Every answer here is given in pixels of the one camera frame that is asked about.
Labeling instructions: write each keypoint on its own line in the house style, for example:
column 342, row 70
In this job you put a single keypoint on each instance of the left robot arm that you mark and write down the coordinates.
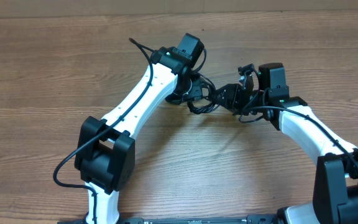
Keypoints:
column 106, row 146

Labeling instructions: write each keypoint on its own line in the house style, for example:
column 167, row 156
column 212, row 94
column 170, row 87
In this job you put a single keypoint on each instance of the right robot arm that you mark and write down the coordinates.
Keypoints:
column 263, row 92

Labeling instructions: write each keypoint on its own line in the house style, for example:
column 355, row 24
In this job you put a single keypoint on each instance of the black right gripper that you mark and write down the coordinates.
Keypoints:
column 230, row 101

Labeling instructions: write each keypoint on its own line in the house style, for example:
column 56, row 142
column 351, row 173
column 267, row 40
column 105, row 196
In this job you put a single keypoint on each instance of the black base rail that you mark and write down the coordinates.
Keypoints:
column 250, row 219

